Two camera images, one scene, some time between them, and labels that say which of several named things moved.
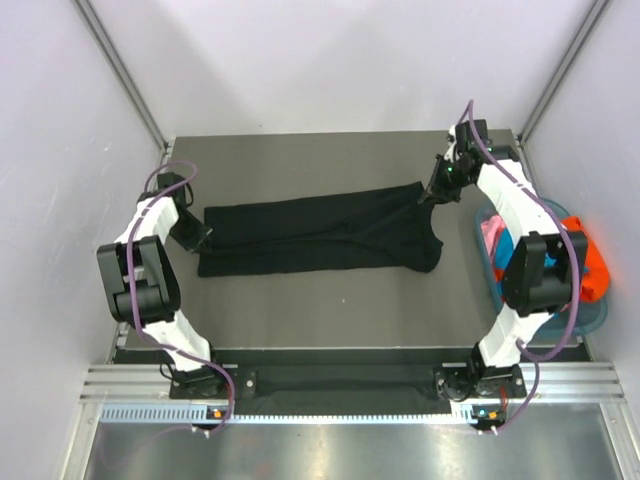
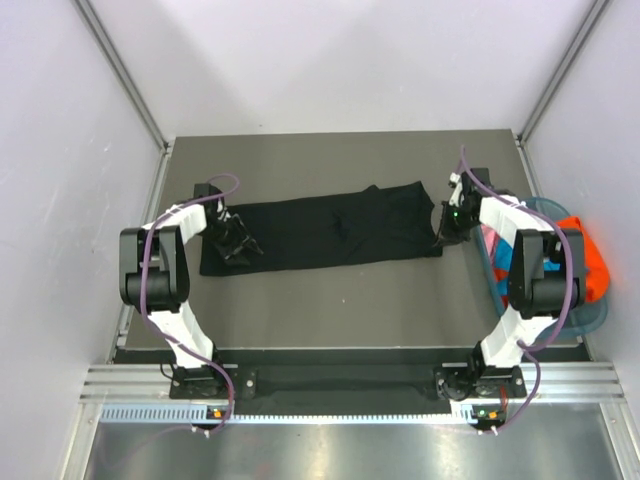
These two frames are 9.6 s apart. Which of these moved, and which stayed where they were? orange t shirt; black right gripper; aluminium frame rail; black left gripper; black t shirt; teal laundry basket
Moved: black right gripper; black left gripper
Stayed: orange t shirt; aluminium frame rail; black t shirt; teal laundry basket
